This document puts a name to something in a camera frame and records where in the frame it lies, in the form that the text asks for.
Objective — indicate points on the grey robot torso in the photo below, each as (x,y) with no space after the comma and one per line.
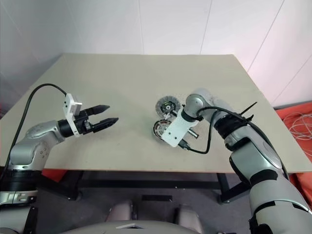
(109,229)

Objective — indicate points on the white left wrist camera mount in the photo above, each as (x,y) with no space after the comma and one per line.
(69,107)

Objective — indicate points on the small orange cloth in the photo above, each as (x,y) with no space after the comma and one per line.
(52,175)

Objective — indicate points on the motor stator with copper windings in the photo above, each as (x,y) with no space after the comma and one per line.
(158,130)

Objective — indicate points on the black zip tie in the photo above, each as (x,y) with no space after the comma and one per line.
(248,108)

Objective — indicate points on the black floor tape strip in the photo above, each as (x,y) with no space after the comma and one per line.
(156,198)

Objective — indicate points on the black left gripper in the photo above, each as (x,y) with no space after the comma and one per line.
(81,122)

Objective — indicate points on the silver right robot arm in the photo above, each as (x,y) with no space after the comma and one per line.
(212,102)

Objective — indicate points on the grey rounded leg shell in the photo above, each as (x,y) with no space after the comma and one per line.
(119,209)
(190,217)

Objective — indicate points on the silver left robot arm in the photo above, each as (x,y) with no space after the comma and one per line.
(36,136)

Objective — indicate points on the large orange cloth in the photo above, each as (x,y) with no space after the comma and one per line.
(285,114)

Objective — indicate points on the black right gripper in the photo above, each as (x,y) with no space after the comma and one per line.
(174,114)

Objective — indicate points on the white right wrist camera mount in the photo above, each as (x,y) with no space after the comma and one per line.
(176,131)

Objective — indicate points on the black table frame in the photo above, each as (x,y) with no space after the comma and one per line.
(146,181)

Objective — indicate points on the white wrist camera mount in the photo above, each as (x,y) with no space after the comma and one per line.
(176,131)
(69,107)

